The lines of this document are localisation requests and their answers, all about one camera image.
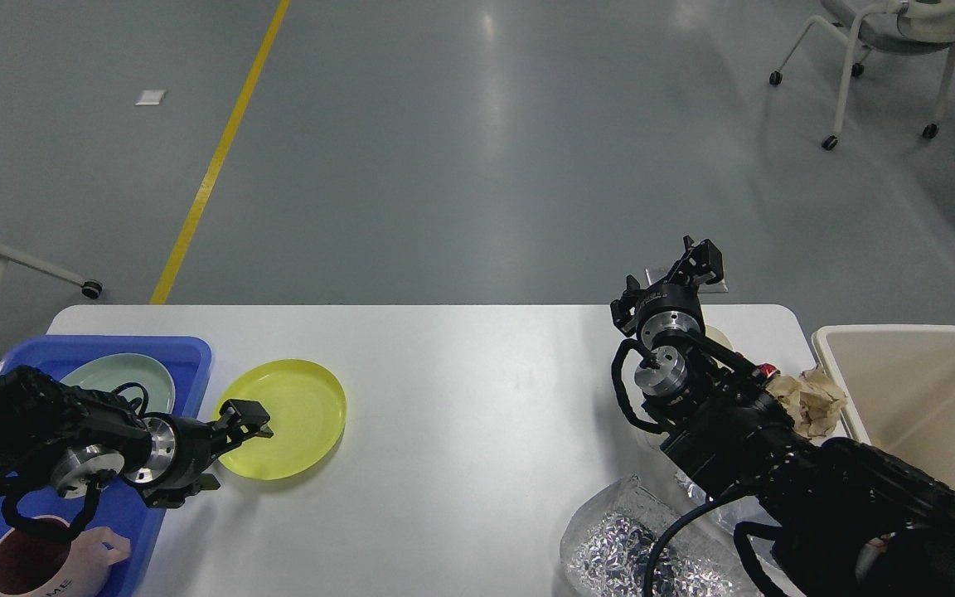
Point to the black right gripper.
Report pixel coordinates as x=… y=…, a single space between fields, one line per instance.
x=674 y=304

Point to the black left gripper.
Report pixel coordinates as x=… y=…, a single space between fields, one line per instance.
x=182 y=449

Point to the yellow plastic plate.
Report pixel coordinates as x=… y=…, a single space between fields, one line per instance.
x=308 y=412

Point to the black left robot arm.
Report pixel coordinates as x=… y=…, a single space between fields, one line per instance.
x=61 y=446

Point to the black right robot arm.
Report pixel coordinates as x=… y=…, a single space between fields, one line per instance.
x=849 y=519

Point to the small white cup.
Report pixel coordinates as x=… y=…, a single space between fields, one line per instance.
x=715 y=335

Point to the blue plastic tray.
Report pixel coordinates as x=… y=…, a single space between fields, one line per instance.
x=188 y=360

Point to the pale green plate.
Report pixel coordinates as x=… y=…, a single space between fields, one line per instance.
x=131 y=375

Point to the crumpled brown paper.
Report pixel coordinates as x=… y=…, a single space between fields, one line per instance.
x=813 y=399

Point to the pink mug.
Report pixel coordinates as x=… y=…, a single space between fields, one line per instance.
x=32 y=566

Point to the crumpled silver foil wrapper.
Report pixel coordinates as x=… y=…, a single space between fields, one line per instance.
x=606 y=547

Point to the beige plastic bin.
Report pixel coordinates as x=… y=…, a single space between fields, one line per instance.
x=900 y=380

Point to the white chair top right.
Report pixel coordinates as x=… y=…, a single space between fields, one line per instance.
x=898 y=28

